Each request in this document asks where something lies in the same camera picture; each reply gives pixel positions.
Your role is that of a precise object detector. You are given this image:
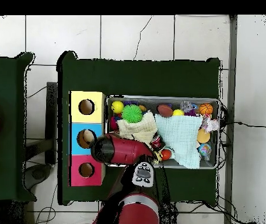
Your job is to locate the cream waffle cloth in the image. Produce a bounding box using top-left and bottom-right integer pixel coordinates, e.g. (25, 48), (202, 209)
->
(116, 111), (158, 146)

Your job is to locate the wooden box with three holes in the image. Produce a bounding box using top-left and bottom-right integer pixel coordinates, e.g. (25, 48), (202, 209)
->
(68, 90), (106, 187)

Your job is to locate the green spiky rubber ball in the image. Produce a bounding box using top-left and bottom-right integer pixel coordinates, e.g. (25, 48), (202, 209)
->
(121, 103), (144, 124)

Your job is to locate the yellow smiley foam ball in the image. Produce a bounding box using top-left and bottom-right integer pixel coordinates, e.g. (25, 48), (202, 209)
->
(110, 100), (125, 114)

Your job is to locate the black and red can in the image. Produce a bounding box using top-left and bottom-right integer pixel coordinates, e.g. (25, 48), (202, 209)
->
(149, 135), (165, 150)

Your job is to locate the brown toy football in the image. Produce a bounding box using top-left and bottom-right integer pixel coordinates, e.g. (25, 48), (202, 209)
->
(156, 104), (174, 118)

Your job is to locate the yellow tennis ball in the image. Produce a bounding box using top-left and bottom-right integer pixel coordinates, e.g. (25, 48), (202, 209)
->
(171, 108), (185, 117)

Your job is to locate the dark green table cloth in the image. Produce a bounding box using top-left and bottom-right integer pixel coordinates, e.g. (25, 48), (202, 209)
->
(0, 51), (37, 202)
(57, 50), (221, 206)

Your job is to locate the mint green waffle cloth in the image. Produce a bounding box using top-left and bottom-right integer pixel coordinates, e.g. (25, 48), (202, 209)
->
(154, 114), (204, 170)

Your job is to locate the peach foam ball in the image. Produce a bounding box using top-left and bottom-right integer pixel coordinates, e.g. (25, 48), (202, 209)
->
(197, 128), (211, 144)

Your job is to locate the orange toy basketball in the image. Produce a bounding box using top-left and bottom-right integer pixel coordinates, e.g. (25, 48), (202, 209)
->
(198, 103), (214, 116)

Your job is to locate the globe print foam ball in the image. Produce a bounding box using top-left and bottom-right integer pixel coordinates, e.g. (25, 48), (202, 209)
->
(197, 143), (212, 158)

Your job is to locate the black upright panel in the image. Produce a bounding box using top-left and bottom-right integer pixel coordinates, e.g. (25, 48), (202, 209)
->
(44, 81), (58, 165)

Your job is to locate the silver wire mesh bin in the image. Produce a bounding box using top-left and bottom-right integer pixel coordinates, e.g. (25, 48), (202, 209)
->
(104, 94), (221, 170)

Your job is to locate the grey metal rail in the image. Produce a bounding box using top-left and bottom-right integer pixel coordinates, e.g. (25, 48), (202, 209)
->
(223, 15), (238, 224)

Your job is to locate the black power cable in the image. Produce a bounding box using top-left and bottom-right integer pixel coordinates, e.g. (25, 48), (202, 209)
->
(221, 120), (266, 128)

